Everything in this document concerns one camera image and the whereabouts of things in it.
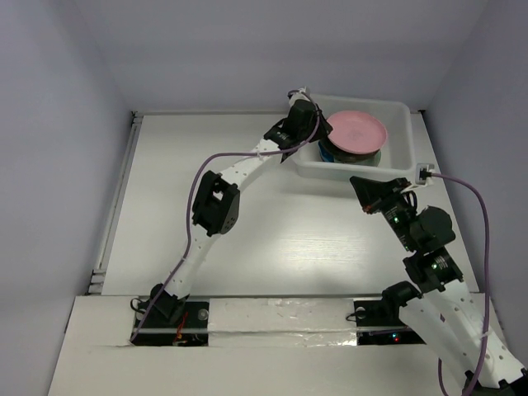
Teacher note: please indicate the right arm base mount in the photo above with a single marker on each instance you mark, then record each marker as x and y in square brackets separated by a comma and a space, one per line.
[377, 320]

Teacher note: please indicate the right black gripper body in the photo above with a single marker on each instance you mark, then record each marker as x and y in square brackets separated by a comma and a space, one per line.
[398, 210]

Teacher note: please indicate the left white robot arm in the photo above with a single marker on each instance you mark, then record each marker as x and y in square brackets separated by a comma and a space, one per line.
[213, 204]

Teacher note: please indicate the blue polka dot plate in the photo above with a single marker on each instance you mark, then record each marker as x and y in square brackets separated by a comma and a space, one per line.
[324, 154]

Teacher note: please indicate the grey reindeer plate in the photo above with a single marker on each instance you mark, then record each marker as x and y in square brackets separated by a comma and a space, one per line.
[341, 156]

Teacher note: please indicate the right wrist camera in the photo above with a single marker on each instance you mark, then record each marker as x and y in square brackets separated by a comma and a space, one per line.
[423, 177]

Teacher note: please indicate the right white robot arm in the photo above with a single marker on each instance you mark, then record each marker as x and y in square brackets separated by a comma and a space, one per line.
[435, 302]

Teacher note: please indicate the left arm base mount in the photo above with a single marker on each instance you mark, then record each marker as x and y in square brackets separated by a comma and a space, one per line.
[190, 329]

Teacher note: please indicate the green flower round plate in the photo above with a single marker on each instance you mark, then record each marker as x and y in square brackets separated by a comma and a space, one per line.
[374, 161]

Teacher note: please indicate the pink round plate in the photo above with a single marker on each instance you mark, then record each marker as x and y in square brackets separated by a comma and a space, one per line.
[357, 132]

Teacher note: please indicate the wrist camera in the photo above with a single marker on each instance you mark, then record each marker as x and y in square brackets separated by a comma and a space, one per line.
[423, 177]
[301, 93]

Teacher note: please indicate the translucent plastic bin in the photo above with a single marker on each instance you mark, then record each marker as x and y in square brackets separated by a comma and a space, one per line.
[397, 157]

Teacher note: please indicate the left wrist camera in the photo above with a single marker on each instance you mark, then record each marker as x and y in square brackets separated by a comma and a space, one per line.
[301, 93]

